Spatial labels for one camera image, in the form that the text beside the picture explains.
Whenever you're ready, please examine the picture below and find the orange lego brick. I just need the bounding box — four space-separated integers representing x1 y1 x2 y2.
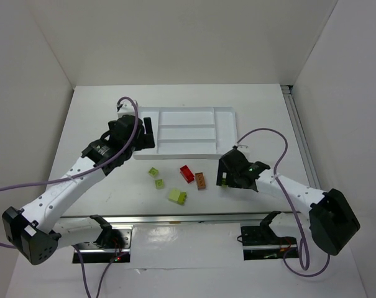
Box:
195 172 206 191

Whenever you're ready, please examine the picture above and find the lime green square lego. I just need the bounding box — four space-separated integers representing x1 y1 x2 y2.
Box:
148 167 159 178
155 179 165 189

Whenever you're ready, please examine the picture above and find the dark green square lego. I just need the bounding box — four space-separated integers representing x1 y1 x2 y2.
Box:
221 173 228 188

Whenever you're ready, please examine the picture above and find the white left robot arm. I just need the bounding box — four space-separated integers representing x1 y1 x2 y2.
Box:
2 115 155 265

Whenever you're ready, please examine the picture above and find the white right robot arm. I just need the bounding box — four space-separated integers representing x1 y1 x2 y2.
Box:
216 147 360 256

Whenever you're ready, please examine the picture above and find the white divided sorting tray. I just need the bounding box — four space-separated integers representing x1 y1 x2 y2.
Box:
134 107 237 160

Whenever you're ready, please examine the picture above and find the red lego brick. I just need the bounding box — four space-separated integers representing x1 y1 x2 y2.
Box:
180 165 195 184

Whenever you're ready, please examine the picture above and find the pale and lime green lego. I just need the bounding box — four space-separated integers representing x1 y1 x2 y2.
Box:
168 188 187 205

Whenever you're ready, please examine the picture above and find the aluminium rail front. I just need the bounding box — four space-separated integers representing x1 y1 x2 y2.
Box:
38 212 313 227

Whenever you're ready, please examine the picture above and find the aluminium rail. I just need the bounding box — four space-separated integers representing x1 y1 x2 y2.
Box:
280 85 321 189
38 212 313 227

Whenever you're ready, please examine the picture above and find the aluminium rail right side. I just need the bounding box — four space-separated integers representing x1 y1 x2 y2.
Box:
280 85 321 189

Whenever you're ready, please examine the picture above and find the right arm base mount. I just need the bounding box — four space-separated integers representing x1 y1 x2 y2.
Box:
236 211 299 261

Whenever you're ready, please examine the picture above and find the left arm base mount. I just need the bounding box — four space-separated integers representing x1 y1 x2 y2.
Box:
77 215 132 264

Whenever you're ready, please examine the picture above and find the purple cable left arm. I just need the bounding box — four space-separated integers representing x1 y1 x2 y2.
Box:
0 96 139 298

